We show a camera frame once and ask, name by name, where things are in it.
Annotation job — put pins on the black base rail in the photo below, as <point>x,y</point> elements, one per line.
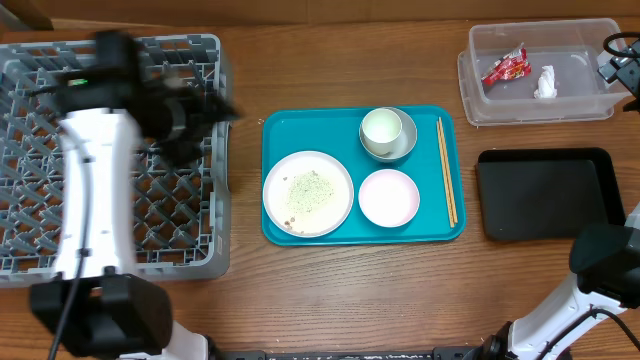
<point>438,353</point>

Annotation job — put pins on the white tissue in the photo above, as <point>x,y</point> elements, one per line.
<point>546,84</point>

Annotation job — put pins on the teal serving tray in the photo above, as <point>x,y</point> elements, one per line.
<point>335,132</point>

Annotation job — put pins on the small pink bowl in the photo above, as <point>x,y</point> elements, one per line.
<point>389,198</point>

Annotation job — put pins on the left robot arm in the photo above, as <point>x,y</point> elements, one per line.
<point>96,304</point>

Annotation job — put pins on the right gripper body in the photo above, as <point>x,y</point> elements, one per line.
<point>625,72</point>

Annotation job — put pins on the wooden chopstick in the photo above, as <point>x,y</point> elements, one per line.
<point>451,188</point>
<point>445,173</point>

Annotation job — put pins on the left wooden chopstick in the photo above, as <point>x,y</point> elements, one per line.
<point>445,173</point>

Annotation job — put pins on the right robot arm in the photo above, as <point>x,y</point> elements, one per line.
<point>603,283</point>

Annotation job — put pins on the large white plate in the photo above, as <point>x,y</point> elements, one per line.
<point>308,194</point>

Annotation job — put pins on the right wooden chopstick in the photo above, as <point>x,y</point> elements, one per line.
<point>451,188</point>

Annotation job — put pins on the grey plastic dish rack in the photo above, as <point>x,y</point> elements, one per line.
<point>181,225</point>

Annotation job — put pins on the red snack wrapper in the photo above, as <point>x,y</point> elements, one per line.
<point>511,66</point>

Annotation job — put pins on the clear plastic bin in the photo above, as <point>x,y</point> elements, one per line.
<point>537,72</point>

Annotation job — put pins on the grey bowl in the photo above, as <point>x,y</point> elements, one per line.
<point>406,142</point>

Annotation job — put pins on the black plastic tray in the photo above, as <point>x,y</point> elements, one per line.
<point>533,194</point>

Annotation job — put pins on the white cup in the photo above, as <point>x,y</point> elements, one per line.
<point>381,129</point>

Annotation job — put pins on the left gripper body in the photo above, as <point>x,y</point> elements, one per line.
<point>187,121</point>

